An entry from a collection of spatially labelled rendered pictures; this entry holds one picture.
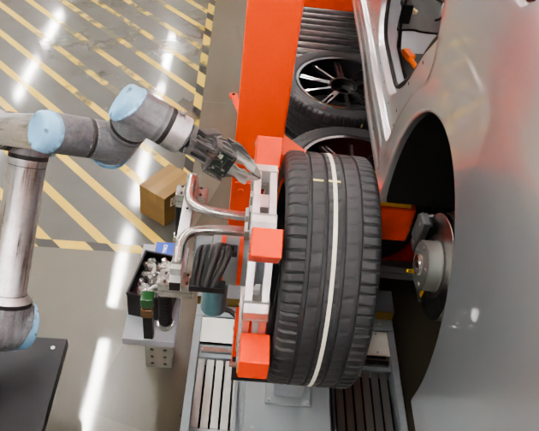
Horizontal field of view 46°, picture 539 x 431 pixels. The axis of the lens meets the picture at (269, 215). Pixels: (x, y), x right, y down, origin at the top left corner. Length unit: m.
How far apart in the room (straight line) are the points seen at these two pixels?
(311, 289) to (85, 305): 1.49
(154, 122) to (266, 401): 1.19
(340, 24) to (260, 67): 2.53
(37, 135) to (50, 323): 1.45
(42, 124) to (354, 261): 0.76
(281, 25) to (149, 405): 1.46
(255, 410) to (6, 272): 0.93
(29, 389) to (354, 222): 1.24
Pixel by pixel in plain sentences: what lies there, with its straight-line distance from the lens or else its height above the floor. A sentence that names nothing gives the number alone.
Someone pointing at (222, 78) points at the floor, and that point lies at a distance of 4.22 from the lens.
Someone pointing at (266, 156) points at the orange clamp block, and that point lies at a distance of 1.81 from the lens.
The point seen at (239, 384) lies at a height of 0.15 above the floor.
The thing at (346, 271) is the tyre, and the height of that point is 1.09.
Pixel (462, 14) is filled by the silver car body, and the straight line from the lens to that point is 1.67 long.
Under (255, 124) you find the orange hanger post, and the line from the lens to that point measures 2.10.
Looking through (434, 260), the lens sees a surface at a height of 0.91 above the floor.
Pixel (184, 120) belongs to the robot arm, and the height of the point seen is 1.37.
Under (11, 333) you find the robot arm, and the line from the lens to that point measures 2.13.
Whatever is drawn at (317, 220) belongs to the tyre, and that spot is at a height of 1.16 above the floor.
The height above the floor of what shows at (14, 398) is 0.30.
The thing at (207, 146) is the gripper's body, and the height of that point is 1.32.
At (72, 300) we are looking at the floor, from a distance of 2.86.
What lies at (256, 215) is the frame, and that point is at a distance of 1.57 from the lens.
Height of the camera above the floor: 2.19
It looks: 43 degrees down
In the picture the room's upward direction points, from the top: 8 degrees clockwise
